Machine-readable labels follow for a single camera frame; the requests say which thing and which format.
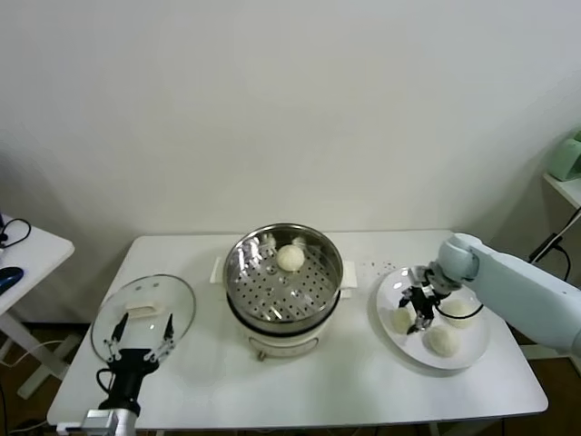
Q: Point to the stainless steel steamer basket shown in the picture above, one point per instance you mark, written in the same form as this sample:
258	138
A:
283	290

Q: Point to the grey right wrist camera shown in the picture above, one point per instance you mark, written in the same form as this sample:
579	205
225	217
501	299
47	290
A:
415	274

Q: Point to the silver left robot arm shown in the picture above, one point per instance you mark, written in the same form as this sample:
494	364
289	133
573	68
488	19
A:
127	424

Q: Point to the white side desk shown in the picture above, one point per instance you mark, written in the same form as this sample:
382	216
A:
41	254

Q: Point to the white steamed baozi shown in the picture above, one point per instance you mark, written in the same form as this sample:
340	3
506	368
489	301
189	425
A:
441	341
290	259
460	313
399	321

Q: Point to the white oval plate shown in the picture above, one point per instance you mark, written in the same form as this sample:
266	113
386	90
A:
472	349

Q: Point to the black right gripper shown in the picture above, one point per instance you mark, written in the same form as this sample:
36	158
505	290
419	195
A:
424	302

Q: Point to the pale green box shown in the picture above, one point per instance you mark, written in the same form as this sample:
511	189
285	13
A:
567	161

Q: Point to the glass pot lid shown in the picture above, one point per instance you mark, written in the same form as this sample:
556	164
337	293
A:
174	300

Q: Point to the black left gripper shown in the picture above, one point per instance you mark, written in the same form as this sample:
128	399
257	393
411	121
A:
129	377

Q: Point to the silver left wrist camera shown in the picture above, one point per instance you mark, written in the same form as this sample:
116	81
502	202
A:
100	419

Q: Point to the blue computer mouse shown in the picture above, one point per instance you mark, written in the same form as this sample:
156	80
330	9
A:
10	276

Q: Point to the steel steamer pot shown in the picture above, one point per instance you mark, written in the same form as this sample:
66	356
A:
281	346

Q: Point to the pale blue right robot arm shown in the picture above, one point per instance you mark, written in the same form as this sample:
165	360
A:
508	281

